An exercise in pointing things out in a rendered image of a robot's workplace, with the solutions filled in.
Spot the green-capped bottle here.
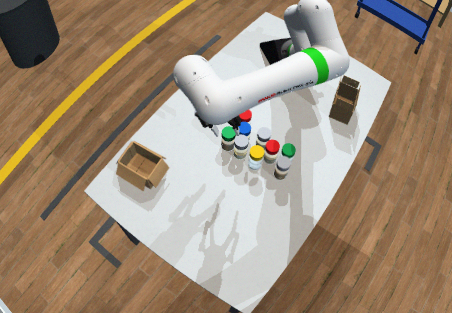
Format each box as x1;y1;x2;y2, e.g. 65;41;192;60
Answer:
279;143;296;163
221;126;236;152

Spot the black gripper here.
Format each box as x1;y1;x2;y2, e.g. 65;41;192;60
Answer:
195;110;241;137

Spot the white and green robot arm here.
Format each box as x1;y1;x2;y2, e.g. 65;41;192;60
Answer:
173;0;350;125

